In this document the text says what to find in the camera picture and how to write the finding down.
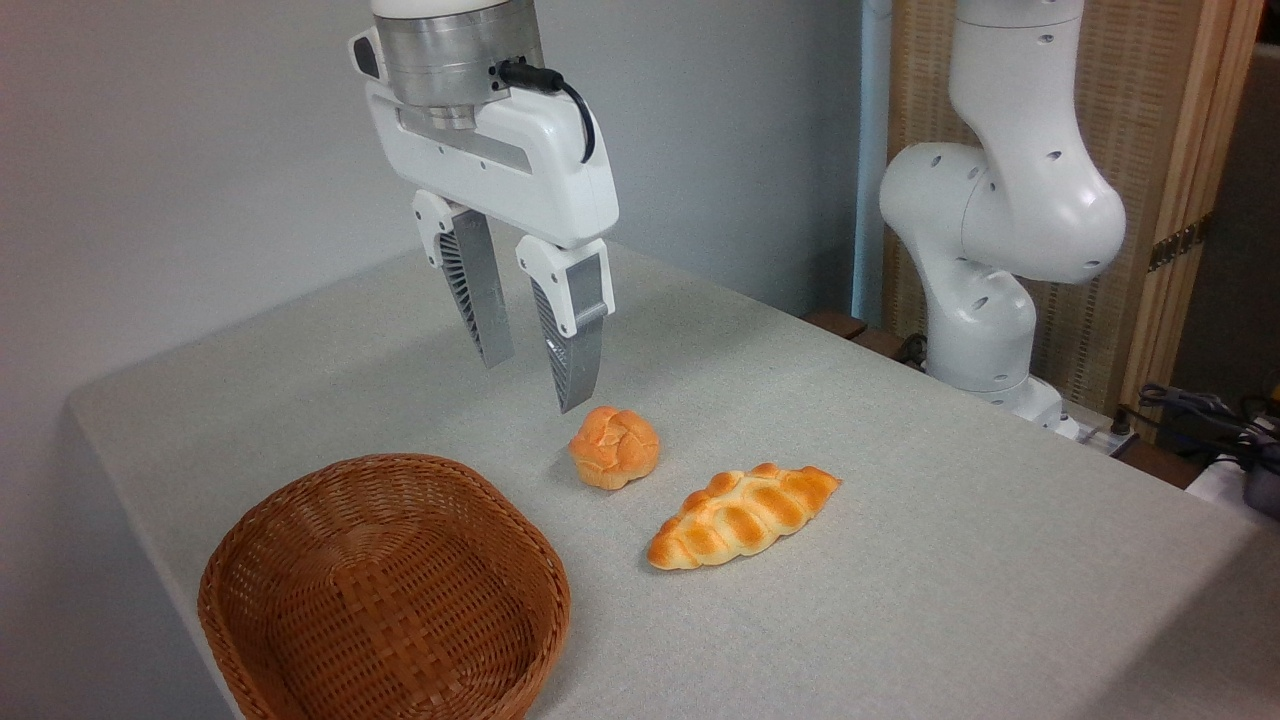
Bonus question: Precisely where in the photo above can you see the dark wooden board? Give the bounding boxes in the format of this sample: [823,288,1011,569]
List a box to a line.
[803,309,929,369]

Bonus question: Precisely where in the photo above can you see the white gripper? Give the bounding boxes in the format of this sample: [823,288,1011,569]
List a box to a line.
[348,27,620,415]

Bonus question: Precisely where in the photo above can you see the brass screen hinge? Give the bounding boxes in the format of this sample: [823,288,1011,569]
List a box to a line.
[1147,214,1214,274]

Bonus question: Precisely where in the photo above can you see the wooden folding screen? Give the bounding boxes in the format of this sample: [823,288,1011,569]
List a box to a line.
[885,0,1267,426]

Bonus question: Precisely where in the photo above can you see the brown woven wicker basket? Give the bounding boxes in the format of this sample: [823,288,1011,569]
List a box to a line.
[197,453,573,720]

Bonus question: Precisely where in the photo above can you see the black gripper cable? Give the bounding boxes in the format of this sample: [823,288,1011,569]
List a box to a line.
[497,60,598,165]

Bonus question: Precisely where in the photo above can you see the long braided bread loaf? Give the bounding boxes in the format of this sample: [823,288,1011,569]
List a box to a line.
[646,462,843,572]

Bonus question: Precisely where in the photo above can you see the grey tablecloth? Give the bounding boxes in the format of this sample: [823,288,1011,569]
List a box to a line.
[67,215,1280,720]

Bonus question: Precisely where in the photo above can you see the round bread roll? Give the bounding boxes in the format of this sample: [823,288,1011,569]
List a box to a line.
[568,405,662,491]

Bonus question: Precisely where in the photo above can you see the bundle of black cables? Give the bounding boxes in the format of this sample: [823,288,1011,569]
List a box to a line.
[1137,382,1280,453]

